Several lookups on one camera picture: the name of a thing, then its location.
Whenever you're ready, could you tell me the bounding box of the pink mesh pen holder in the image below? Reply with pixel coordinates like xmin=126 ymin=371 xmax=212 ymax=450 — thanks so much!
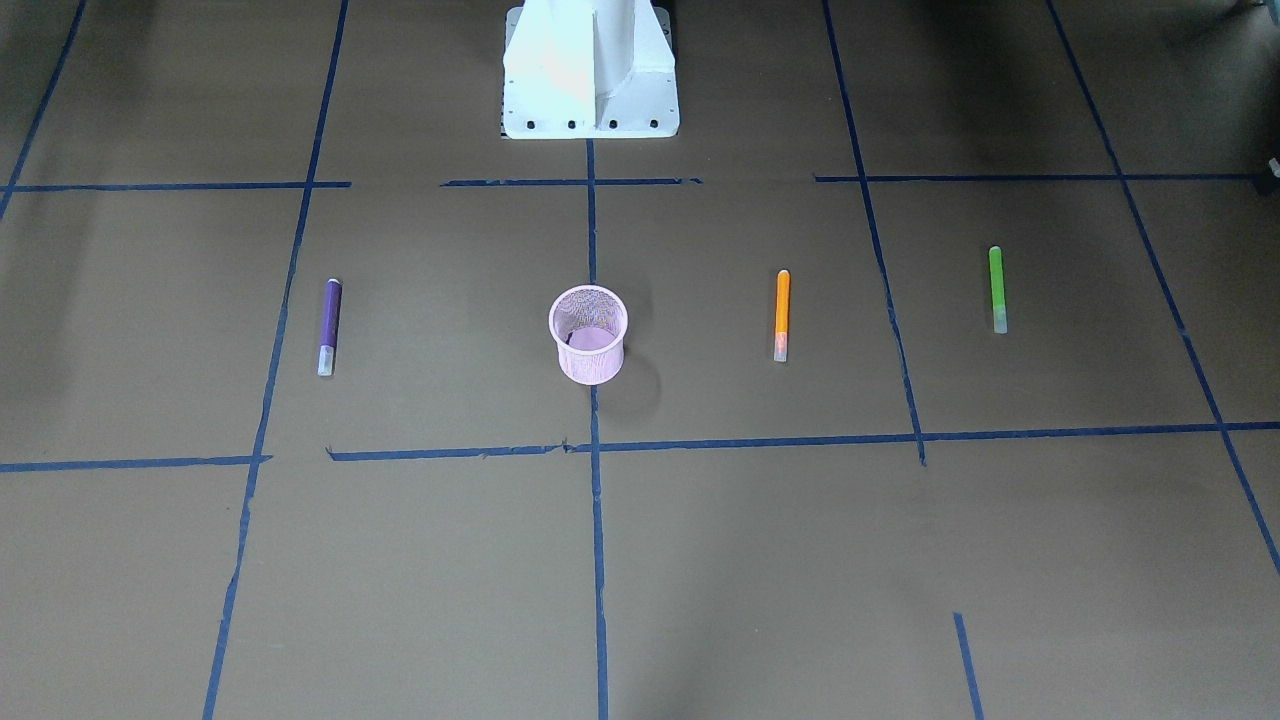
xmin=547 ymin=284 xmax=630 ymax=386

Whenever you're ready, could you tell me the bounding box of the green marker pen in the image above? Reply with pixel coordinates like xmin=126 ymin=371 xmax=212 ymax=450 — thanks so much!
xmin=988 ymin=245 xmax=1009 ymax=334

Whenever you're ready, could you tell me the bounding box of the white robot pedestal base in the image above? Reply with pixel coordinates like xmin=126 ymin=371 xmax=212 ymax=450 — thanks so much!
xmin=500 ymin=1 xmax=681 ymax=140

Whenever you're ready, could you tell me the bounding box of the purple marker pen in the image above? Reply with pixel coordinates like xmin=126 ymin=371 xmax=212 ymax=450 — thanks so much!
xmin=316 ymin=278 xmax=343 ymax=377

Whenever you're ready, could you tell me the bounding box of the orange marker pen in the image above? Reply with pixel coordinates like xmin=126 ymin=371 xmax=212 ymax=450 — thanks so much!
xmin=773 ymin=269 xmax=791 ymax=363

